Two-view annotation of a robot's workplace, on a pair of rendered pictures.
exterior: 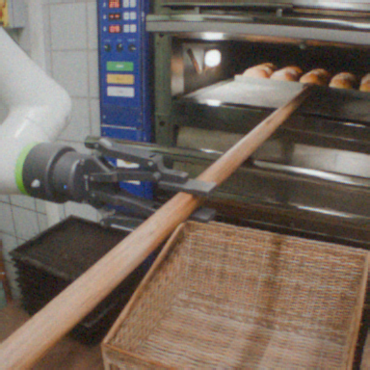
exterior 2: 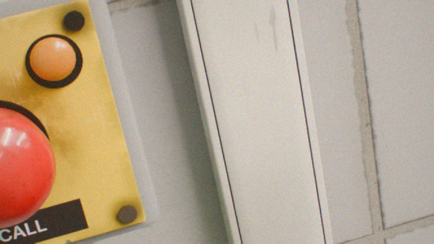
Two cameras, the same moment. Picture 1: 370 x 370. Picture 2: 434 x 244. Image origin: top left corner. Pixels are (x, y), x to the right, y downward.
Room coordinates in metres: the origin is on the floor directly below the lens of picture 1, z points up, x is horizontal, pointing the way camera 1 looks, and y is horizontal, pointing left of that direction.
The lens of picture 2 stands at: (1.14, 0.69, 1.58)
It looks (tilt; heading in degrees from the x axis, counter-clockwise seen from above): 25 degrees down; 327
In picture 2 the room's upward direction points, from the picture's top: 12 degrees counter-clockwise
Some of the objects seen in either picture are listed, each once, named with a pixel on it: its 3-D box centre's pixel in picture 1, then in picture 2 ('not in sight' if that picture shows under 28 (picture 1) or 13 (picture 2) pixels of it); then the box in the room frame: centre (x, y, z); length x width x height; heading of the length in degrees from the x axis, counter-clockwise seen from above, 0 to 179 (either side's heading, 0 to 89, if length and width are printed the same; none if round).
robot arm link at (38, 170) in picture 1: (56, 171); not in sight; (0.63, 0.20, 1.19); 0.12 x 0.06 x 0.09; 155
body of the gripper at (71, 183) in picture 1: (91, 179); not in sight; (0.60, 0.14, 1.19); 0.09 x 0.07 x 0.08; 65
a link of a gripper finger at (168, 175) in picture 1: (168, 169); not in sight; (0.54, 0.02, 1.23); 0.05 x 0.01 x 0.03; 65
